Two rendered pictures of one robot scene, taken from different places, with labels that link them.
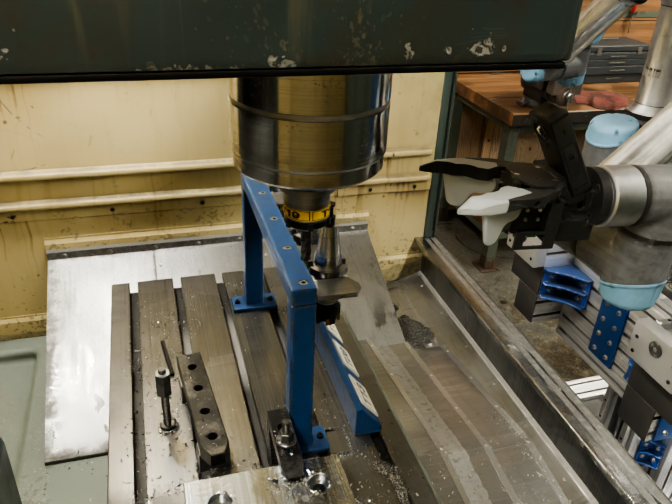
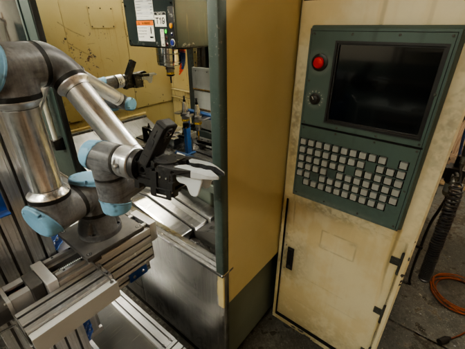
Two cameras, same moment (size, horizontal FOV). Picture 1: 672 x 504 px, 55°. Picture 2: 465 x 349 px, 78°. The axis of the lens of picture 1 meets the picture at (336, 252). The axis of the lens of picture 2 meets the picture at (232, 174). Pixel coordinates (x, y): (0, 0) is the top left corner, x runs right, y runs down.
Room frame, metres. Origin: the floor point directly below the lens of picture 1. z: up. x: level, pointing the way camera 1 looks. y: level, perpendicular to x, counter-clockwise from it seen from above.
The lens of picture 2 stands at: (2.57, -0.74, 1.72)
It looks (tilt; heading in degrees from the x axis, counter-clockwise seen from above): 27 degrees down; 147
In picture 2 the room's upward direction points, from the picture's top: straight up
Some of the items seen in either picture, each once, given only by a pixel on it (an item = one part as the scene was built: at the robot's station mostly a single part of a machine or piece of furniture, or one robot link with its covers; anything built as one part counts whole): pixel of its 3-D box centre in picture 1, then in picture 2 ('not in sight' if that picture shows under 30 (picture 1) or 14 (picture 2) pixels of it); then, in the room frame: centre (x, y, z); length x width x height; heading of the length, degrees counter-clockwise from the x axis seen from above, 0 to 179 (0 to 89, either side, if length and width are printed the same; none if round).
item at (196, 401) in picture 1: (202, 413); (211, 145); (0.83, 0.22, 0.93); 0.26 x 0.05 x 0.06; 23
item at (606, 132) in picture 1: (610, 143); (89, 192); (1.57, -0.68, 1.20); 0.13 x 0.12 x 0.14; 123
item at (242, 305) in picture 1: (252, 247); not in sight; (1.22, 0.18, 1.05); 0.10 x 0.05 x 0.30; 108
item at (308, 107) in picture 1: (309, 105); (168, 55); (0.63, 0.03, 1.55); 0.16 x 0.16 x 0.12
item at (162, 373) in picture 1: (165, 398); not in sight; (0.83, 0.28, 0.96); 0.03 x 0.03 x 0.13
